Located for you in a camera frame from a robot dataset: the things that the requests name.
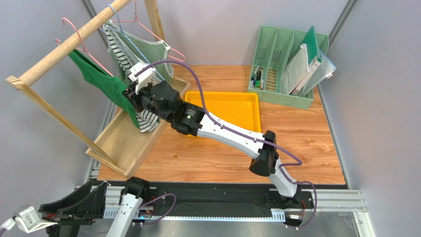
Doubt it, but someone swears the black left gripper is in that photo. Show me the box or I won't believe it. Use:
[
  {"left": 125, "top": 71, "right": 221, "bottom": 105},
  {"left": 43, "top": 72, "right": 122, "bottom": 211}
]
[{"left": 39, "top": 180, "right": 107, "bottom": 237}]

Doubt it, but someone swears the pink wire hanger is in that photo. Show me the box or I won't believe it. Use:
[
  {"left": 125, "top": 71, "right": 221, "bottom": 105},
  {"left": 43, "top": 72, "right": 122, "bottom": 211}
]
[
  {"left": 62, "top": 17, "right": 114, "bottom": 77},
  {"left": 121, "top": 0, "right": 186, "bottom": 62}
]

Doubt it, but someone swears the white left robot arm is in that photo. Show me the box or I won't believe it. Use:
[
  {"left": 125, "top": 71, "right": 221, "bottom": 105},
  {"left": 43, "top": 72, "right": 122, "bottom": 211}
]
[{"left": 38, "top": 177, "right": 150, "bottom": 237}]

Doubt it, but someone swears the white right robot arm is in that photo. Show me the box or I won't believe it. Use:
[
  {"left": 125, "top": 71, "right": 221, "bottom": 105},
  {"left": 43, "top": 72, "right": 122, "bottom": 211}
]
[{"left": 122, "top": 82, "right": 300, "bottom": 198}]

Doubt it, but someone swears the black white striped tank top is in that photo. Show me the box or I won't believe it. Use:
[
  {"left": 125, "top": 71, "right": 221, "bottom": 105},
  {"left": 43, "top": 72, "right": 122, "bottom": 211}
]
[{"left": 102, "top": 24, "right": 159, "bottom": 133}]

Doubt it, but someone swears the green white striped tank top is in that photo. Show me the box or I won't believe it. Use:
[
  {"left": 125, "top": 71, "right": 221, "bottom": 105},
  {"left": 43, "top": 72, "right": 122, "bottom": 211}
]
[{"left": 107, "top": 20, "right": 175, "bottom": 84}]

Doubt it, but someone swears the yellow plastic tray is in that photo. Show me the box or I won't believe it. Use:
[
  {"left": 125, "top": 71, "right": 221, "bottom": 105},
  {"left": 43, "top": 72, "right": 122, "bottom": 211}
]
[{"left": 204, "top": 91, "right": 261, "bottom": 132}]

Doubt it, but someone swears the white pen in organizer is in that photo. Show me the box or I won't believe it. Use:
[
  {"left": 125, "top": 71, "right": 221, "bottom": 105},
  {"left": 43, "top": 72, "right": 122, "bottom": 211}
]
[{"left": 251, "top": 65, "right": 260, "bottom": 88}]

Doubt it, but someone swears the green plastic file organizer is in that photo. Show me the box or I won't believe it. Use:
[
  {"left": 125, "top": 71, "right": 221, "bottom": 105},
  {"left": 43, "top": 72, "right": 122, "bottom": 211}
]
[{"left": 247, "top": 25, "right": 314, "bottom": 109}]

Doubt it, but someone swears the white mesh document pouch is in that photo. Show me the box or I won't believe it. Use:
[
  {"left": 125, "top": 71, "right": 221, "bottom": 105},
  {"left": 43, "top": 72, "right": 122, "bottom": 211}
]
[{"left": 281, "top": 43, "right": 309, "bottom": 94}]

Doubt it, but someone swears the green cover book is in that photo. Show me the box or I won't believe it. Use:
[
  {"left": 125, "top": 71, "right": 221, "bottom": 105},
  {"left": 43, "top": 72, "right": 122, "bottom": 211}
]
[{"left": 291, "top": 26, "right": 321, "bottom": 95}]

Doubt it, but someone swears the clear mesh zip pouch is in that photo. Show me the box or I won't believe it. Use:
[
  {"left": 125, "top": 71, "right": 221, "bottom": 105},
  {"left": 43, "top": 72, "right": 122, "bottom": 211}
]
[{"left": 297, "top": 49, "right": 337, "bottom": 97}]

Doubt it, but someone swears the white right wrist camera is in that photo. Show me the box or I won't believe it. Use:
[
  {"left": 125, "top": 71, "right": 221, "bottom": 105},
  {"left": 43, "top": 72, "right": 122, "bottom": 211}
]
[{"left": 128, "top": 62, "right": 158, "bottom": 94}]

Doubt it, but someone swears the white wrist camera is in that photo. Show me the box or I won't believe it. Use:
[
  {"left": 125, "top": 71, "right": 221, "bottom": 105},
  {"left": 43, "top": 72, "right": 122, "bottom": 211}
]
[
  {"left": 0, "top": 205, "right": 58, "bottom": 236},
  {"left": 128, "top": 62, "right": 158, "bottom": 94}
]

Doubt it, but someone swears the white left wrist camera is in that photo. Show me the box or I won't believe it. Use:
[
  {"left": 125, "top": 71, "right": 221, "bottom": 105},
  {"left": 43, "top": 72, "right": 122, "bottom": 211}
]
[{"left": 0, "top": 205, "right": 58, "bottom": 236}]

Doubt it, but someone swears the blue wire hanger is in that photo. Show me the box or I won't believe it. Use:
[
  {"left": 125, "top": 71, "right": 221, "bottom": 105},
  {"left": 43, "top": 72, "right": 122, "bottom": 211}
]
[{"left": 107, "top": 4, "right": 150, "bottom": 64}]

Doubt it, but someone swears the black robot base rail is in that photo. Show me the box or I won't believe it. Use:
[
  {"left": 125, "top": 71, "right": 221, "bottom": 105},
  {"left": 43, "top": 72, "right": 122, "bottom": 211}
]
[{"left": 145, "top": 182, "right": 314, "bottom": 219}]

